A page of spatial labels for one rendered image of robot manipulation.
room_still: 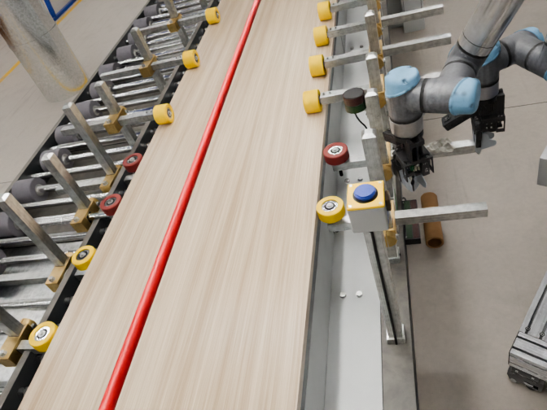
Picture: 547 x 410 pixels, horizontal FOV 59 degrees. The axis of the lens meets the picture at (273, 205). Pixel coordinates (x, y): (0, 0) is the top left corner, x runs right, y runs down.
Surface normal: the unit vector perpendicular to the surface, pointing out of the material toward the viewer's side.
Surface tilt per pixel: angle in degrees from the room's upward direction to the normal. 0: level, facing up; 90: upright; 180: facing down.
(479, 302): 0
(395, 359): 0
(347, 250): 0
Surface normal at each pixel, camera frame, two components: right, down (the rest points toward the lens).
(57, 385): -0.28, -0.69
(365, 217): -0.13, 0.71
